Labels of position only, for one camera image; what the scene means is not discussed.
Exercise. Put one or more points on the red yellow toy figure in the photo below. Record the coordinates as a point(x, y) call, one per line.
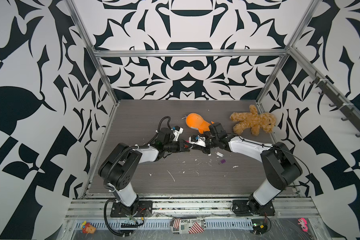
point(88, 228)

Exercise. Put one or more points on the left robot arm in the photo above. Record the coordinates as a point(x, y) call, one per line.
point(120, 166)

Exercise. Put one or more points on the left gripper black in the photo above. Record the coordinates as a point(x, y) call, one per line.
point(180, 147)

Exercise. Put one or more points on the white usb drive long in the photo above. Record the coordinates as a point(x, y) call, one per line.
point(219, 154)

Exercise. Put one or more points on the brown teddy bear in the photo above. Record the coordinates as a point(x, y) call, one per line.
point(254, 121)

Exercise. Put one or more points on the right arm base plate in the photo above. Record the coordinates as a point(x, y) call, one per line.
point(244, 208)

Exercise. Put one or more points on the pink toy figure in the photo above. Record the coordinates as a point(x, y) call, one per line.
point(303, 224)

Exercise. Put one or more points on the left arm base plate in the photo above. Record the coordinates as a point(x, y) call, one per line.
point(137, 209)

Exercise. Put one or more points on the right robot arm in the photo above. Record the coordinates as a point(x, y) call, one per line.
point(280, 165)

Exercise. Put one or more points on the orange plush whale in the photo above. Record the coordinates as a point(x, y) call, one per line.
point(196, 122)

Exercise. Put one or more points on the small electronics board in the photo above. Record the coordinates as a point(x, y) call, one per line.
point(261, 226)

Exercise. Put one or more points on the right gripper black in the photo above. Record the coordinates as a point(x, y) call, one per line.
point(205, 150)

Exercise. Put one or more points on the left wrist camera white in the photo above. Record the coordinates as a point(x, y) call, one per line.
point(177, 131)

